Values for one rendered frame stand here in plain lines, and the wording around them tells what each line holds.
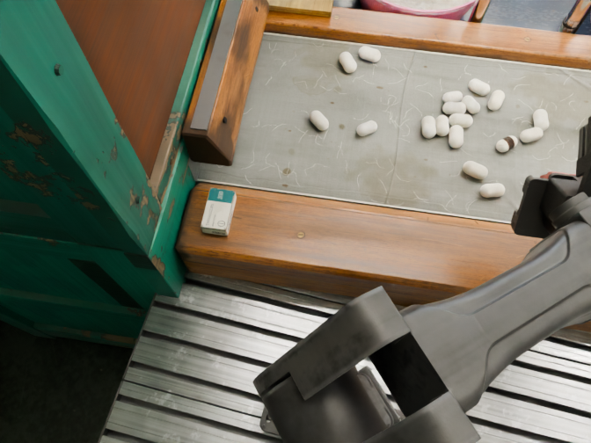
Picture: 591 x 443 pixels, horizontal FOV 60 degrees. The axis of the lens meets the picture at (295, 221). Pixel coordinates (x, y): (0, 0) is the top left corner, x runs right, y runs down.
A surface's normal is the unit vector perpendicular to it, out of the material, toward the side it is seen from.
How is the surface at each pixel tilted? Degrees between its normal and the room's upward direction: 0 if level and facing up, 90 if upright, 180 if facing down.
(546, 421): 0
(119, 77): 90
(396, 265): 0
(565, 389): 0
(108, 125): 90
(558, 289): 18
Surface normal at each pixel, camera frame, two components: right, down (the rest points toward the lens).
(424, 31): 0.00, -0.42
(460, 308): 0.26, -0.53
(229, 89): 0.91, -0.04
